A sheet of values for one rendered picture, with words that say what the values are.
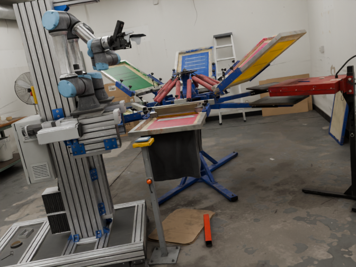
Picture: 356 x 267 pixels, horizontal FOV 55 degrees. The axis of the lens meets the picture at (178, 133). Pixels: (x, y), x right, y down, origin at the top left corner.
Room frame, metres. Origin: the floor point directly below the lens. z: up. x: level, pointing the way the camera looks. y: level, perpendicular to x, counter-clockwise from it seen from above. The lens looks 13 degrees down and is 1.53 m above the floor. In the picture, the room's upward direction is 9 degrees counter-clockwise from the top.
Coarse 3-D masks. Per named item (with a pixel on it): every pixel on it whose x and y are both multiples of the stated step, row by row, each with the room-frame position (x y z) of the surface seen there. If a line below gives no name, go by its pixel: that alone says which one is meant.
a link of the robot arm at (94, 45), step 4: (88, 40) 2.14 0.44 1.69; (92, 40) 2.12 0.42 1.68; (96, 40) 2.10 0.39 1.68; (100, 40) 2.09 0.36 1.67; (88, 44) 2.12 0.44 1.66; (92, 44) 2.11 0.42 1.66; (96, 44) 2.10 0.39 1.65; (100, 44) 2.09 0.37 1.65; (88, 48) 2.13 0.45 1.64; (92, 48) 2.12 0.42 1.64; (96, 48) 2.10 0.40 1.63; (100, 48) 2.10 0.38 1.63
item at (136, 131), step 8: (144, 120) 3.04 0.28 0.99; (200, 120) 2.62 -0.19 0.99; (136, 128) 2.73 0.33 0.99; (160, 128) 2.57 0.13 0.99; (168, 128) 2.54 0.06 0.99; (176, 128) 2.53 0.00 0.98; (184, 128) 2.52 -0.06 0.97; (192, 128) 2.50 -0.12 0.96; (200, 128) 2.49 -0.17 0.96; (128, 136) 2.61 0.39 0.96; (136, 136) 2.60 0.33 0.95
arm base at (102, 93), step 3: (102, 87) 2.83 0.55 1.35; (96, 90) 2.80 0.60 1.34; (99, 90) 2.81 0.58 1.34; (102, 90) 2.83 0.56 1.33; (96, 93) 2.80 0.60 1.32; (99, 93) 2.80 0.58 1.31; (102, 93) 2.82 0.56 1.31; (105, 93) 2.84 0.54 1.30; (96, 96) 2.79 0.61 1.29; (99, 96) 2.79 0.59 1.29; (102, 96) 2.80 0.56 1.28; (105, 96) 2.82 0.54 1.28; (108, 96) 2.87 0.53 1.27; (99, 99) 2.79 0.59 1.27; (102, 99) 2.80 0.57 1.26
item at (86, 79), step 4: (80, 76) 2.31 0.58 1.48; (84, 76) 2.32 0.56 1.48; (88, 76) 2.34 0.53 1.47; (84, 80) 2.31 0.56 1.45; (88, 80) 2.33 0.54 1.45; (84, 84) 2.28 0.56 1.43; (88, 84) 2.32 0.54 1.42; (92, 84) 2.36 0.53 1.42; (88, 88) 2.32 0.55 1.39; (92, 88) 2.35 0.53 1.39; (84, 92) 2.30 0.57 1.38; (88, 92) 2.32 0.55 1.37; (92, 92) 2.34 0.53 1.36
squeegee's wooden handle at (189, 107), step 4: (184, 104) 3.13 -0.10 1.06; (188, 104) 3.11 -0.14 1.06; (192, 104) 3.10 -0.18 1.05; (196, 104) 3.09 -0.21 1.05; (156, 108) 3.19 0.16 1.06; (160, 108) 3.16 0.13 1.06; (164, 108) 3.15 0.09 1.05; (168, 108) 3.14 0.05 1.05; (172, 108) 3.14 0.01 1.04; (176, 108) 3.13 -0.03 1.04; (180, 108) 3.12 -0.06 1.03; (184, 108) 3.11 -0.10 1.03; (188, 108) 3.11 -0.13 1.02; (192, 108) 3.10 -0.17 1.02; (160, 112) 3.16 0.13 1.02; (164, 112) 3.15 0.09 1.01; (168, 112) 3.15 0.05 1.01; (172, 112) 3.14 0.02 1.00; (176, 112) 3.13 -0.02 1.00
